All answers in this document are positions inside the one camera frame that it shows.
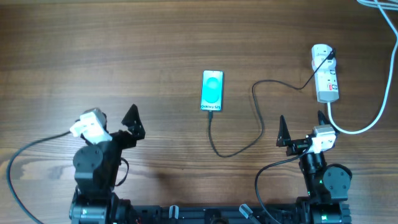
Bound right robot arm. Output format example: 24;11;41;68
276;111;353;224

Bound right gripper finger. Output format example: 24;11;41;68
317;110;340;134
276;115;292;147

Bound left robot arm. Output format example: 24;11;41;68
69;104;146;223

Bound white cables at corner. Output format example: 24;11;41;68
356;0;398;11

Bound Galaxy S25 smartphone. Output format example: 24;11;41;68
200;70;224;111

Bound white power strip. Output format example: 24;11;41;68
312;44;339;103

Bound black camera cable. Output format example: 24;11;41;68
254;143;313;224
6;130;73;224

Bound black USB charging cable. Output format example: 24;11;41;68
207;48;337;159

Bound white power strip cord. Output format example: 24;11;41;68
326;0;398;135

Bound right black camera cable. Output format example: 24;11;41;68
254;143;313;224

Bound left black camera cable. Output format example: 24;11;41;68
6;130;73;224

